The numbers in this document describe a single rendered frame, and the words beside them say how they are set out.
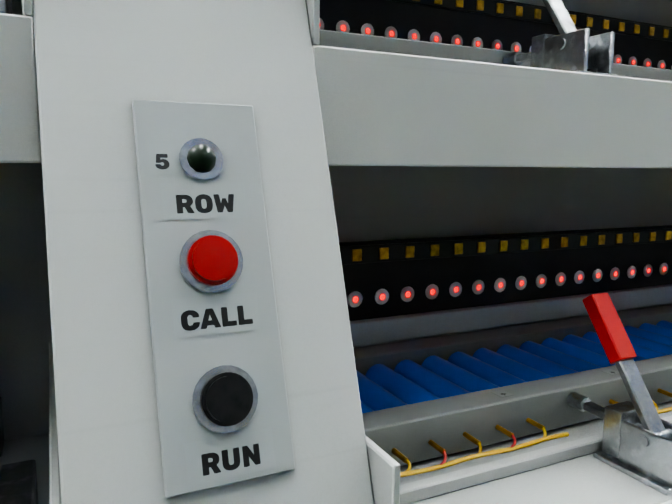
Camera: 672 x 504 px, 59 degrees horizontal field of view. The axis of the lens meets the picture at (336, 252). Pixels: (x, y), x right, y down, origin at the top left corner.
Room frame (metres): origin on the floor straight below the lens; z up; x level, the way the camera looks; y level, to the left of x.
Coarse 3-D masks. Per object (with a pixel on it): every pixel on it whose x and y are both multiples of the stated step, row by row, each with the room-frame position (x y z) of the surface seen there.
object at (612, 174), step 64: (512, 0) 0.53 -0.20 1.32; (576, 0) 0.56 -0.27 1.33; (640, 0) 0.61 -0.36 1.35; (0, 192) 0.34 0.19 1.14; (384, 192) 0.45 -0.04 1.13; (448, 192) 0.48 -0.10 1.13; (512, 192) 0.51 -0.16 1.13; (576, 192) 0.54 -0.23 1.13; (640, 192) 0.58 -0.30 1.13; (0, 256) 0.34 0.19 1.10; (0, 320) 0.34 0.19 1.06; (0, 384) 0.34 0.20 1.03
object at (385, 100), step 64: (320, 0) 0.40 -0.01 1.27; (384, 0) 0.42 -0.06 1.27; (448, 0) 0.44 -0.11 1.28; (320, 64) 0.21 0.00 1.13; (384, 64) 0.23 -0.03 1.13; (448, 64) 0.24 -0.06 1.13; (512, 64) 0.33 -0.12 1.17; (576, 64) 0.28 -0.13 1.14; (640, 64) 0.55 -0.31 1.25; (384, 128) 0.23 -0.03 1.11; (448, 128) 0.25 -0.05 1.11; (512, 128) 0.26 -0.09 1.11; (576, 128) 0.28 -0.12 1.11; (640, 128) 0.30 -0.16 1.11
